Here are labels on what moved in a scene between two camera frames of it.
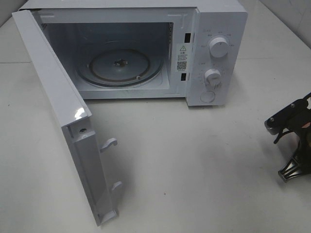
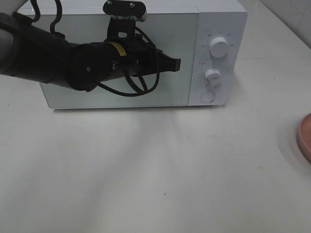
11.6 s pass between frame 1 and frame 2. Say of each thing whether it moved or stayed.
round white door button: stayed
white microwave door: moved
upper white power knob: stayed
